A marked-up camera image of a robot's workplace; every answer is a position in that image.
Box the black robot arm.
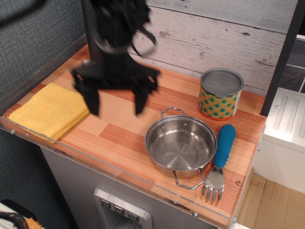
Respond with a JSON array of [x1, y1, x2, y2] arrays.
[[70, 0, 160, 115]]

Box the dark grey left post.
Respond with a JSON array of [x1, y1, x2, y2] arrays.
[[81, 0, 102, 62]]

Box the folded yellow cloth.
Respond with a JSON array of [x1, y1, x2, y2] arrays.
[[8, 83, 89, 144]]

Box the dark grey post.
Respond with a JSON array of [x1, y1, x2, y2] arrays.
[[81, 0, 102, 62], [260, 0, 305, 117]]

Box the grey toy cabinet front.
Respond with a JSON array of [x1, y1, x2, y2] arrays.
[[41, 148, 214, 229]]

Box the orange object bottom left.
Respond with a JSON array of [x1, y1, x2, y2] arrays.
[[25, 218, 43, 229]]

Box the dark grey right post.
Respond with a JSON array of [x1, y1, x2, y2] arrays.
[[260, 0, 305, 117]]

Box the spoon with red handle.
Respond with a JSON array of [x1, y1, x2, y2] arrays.
[[81, 60, 95, 67]]

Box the green orange patterned can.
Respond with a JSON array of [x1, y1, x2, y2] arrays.
[[198, 68, 244, 121]]

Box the black braided cable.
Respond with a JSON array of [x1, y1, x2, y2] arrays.
[[0, 0, 48, 28]]

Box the clear acrylic edge guard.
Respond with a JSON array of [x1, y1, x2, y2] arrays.
[[1, 115, 236, 229]]

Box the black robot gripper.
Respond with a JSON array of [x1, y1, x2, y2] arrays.
[[71, 53, 160, 116]]

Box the silver dispenser button panel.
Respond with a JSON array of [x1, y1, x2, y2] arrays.
[[94, 188, 153, 229]]

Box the small stainless steel pot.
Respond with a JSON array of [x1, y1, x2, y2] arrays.
[[145, 107, 217, 190]]

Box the fork with blue handle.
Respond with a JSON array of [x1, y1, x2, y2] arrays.
[[203, 124, 236, 202]]

